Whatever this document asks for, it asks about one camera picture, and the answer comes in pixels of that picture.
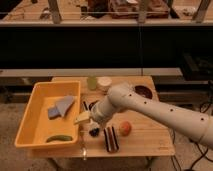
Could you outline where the striped dark sponge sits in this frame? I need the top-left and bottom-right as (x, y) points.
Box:
(104, 126), (119, 153)

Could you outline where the silver metal fork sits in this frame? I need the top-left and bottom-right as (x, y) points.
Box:
(80, 126), (87, 161)

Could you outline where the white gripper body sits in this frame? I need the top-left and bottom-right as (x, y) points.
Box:
(91, 101), (110, 124)

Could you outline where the dark grape bunch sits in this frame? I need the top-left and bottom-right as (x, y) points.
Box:
(89, 128), (100, 137)

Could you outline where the white paper cup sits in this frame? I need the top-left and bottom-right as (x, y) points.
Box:
(97, 77), (112, 93)

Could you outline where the green cucumber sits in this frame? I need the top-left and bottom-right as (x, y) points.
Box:
(46, 135), (73, 143)

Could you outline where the green plastic cup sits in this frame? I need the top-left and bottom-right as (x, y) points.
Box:
(87, 77), (97, 90)

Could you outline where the wooden table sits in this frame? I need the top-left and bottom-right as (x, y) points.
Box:
(28, 76), (175, 158)

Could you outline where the yellow plastic bin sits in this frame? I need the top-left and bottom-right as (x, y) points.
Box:
(15, 81), (81, 149)

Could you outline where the dark red bowl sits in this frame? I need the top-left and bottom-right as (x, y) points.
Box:
(135, 85), (153, 99)

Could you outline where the blue sponge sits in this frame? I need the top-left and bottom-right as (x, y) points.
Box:
(48, 107), (60, 120)

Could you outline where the orange fruit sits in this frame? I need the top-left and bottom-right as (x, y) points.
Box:
(119, 121), (132, 136)

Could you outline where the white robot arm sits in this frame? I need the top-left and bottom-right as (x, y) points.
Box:
(74, 83), (213, 149)

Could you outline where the grey cloth piece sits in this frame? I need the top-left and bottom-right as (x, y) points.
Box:
(55, 95), (75, 117)

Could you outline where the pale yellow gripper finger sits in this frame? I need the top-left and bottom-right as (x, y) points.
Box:
(74, 111), (90, 124)

